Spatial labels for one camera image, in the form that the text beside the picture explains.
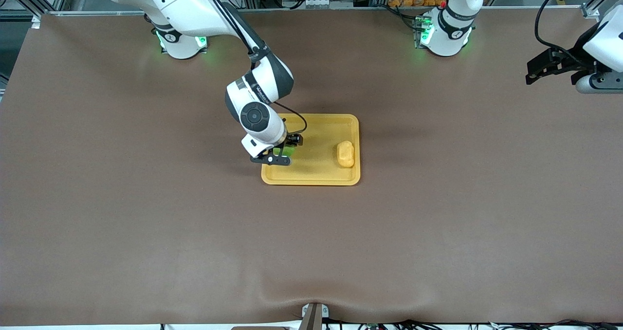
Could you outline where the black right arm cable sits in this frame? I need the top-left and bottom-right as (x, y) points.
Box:
(273, 101), (309, 136)

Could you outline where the aluminium table edge rail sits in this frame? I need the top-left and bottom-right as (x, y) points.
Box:
(41, 6), (600, 18)

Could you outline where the brown table mat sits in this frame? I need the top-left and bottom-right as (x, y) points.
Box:
(0, 8), (623, 327)

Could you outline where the yellow plastic tray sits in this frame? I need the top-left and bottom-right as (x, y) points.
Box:
(261, 113), (361, 186)

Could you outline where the yellow potato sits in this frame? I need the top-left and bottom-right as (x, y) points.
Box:
(336, 141), (355, 169)

